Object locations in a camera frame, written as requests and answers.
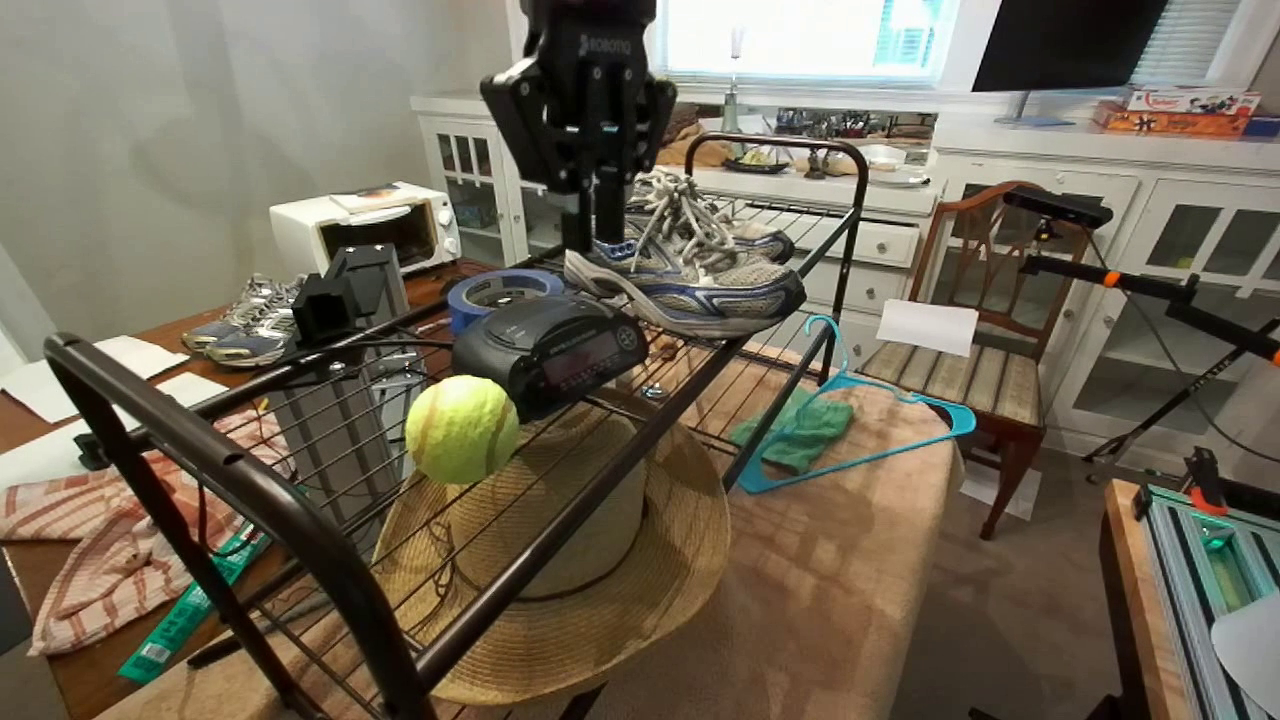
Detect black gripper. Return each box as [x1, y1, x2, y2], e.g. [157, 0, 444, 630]
[474, 0, 684, 261]

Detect grey clock radio device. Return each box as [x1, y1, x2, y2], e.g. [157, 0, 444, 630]
[448, 287, 657, 424]

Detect black metal shoe rack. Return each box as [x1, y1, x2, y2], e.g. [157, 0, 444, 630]
[39, 133, 872, 720]

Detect brown wicker basket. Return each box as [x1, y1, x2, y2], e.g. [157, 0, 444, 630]
[651, 103, 708, 172]

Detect blue tape roll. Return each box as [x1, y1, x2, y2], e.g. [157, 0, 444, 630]
[439, 265, 571, 339]

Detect grey blue running shoe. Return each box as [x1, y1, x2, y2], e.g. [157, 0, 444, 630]
[558, 169, 809, 339]

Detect white toaster oven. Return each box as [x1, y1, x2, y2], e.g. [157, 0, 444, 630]
[264, 182, 464, 287]

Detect black grey gadget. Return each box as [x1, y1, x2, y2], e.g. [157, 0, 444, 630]
[289, 239, 410, 357]

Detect yellow-green tennis ball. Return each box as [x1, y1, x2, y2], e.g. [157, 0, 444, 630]
[401, 371, 524, 489]

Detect green cloth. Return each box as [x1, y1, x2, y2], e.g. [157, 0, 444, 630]
[729, 394, 858, 480]

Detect grey worn sneaker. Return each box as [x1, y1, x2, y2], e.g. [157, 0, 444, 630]
[178, 267, 305, 376]

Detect white paper card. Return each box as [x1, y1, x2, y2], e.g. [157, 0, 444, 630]
[872, 297, 983, 364]

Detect teal clothes hanger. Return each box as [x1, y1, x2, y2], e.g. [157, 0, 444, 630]
[729, 310, 978, 501]

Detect straw hat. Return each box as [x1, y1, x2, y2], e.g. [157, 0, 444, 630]
[366, 410, 737, 712]

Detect white paper sheet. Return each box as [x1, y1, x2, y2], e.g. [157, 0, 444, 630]
[153, 370, 230, 414]
[86, 334, 193, 388]

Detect wooden chair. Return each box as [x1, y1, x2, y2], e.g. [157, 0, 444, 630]
[856, 176, 1113, 546]

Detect black flat screen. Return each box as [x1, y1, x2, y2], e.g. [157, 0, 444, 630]
[967, 0, 1177, 98]

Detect green tube package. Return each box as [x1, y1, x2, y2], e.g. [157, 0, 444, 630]
[113, 529, 270, 694]

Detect orange game box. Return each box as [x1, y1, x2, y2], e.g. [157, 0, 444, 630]
[1088, 84, 1263, 144]

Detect pink striped cloth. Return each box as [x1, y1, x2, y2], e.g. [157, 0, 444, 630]
[0, 403, 296, 662]

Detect black tripod orange clamps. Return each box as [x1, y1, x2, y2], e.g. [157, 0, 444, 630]
[1018, 248, 1280, 470]

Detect red black clamp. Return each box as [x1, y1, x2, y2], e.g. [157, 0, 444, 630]
[1132, 445, 1280, 529]

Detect wooden side table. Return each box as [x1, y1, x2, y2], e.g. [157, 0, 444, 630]
[1094, 478, 1209, 720]

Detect white round plate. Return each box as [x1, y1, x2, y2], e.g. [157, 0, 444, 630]
[1209, 587, 1280, 720]

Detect wire mesh basket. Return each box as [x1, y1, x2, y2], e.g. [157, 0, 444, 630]
[260, 337, 431, 551]

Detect teal aluminium rail frame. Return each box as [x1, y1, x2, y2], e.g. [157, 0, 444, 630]
[1138, 480, 1280, 720]

